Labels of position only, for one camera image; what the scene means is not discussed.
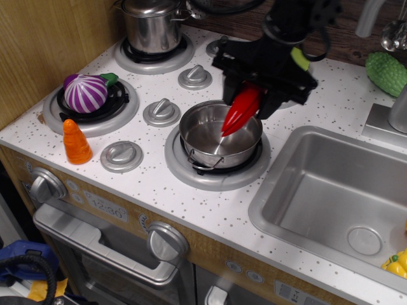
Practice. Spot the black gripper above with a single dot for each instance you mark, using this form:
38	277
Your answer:
264	62

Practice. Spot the red toy chili pepper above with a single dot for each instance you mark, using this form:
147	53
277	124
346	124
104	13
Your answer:
244	106

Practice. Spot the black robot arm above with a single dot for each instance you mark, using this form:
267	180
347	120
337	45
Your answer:
290	22

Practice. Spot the shallow steel pan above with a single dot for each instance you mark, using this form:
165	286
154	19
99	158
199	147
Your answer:
200	130

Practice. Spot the tall steel pot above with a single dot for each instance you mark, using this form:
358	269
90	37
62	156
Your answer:
153	27

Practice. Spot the yellow toy bell pepper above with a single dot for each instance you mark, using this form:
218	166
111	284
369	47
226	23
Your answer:
396	264

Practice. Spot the silver stove knob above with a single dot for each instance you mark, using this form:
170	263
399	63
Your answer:
121	157
214	47
196	78
162	113

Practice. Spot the silver stove knob back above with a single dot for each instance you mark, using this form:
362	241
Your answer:
214	47

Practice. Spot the green plastic plate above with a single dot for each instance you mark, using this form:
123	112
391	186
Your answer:
299	58

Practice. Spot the front right burner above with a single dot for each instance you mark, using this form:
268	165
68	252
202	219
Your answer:
215	180

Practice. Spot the hanging steel skimmer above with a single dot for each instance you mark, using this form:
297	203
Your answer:
195	12

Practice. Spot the back left burner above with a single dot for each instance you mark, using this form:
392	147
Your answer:
139	62

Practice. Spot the front left burner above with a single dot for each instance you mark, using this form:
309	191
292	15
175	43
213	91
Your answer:
120	107

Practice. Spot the green bumpy toy gourd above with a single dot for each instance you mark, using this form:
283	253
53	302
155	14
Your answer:
386	72

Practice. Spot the silver sink basin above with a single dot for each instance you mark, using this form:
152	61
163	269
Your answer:
339	198

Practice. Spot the silver stove knob front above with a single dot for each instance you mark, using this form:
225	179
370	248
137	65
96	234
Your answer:
121	157

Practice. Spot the hanging steel ladle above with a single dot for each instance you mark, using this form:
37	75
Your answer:
393	36

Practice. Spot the purple striped toy onion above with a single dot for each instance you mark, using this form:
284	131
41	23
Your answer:
85	94

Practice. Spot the silver oven dial right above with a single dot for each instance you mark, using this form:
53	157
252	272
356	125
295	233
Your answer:
165	243

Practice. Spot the silver oven dial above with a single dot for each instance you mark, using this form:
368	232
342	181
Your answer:
46	186
165	243

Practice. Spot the orange toy carrot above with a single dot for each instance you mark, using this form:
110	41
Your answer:
77	148

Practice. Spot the silver oven dial left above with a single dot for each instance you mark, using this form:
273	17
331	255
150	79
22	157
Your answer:
46	186

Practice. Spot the blue object on floor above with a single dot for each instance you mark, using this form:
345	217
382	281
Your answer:
28	270

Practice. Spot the yellow cloth on floor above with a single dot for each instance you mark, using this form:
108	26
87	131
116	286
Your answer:
38	289

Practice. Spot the silver oven door handle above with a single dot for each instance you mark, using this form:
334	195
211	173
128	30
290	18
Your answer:
84	237

